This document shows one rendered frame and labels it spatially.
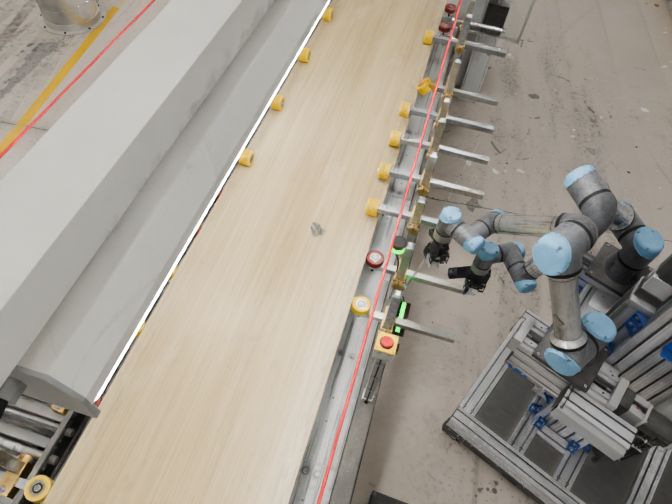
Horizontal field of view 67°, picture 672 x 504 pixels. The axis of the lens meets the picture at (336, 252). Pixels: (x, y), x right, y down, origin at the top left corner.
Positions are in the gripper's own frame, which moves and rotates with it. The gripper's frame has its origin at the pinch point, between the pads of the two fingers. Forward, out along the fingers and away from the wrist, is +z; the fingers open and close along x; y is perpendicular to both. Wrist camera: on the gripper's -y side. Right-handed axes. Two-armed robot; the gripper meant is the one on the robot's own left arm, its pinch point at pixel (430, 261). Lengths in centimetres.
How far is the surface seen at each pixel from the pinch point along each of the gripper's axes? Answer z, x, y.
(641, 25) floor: 92, 316, -360
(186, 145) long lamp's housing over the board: -137, -73, 79
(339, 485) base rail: 30, -43, 80
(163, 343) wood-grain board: 10, -109, 29
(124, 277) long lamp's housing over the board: -136, -77, 95
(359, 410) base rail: 30, -32, 52
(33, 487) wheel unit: 11, -144, 79
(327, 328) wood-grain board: 10, -45, 25
